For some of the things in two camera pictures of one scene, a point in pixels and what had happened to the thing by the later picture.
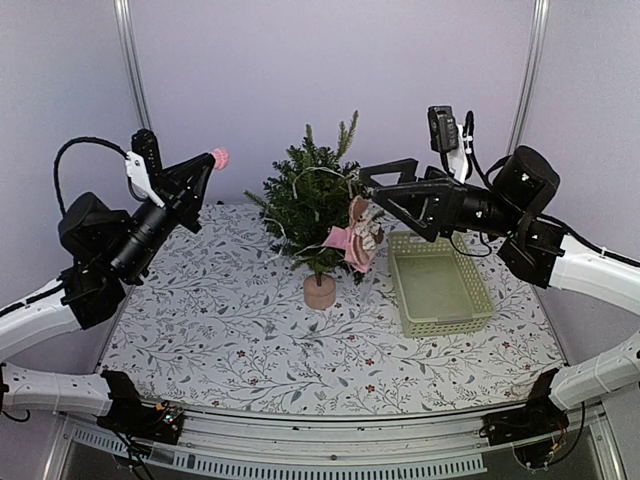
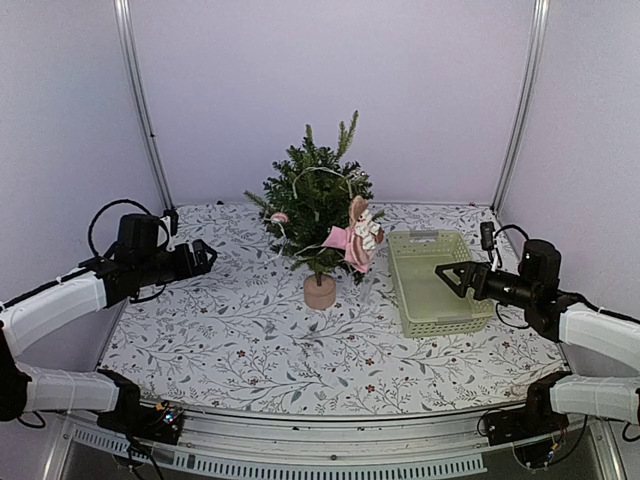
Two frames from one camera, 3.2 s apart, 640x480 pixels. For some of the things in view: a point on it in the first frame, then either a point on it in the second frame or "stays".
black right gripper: (426, 211) → (471, 270)
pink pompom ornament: (221, 156) → (280, 217)
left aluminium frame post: (134, 63) stays
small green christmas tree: (306, 198) stays
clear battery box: (365, 289) stays
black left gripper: (180, 172) → (202, 265)
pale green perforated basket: (439, 288) stays
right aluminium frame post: (535, 48) stays
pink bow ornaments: (362, 234) stays
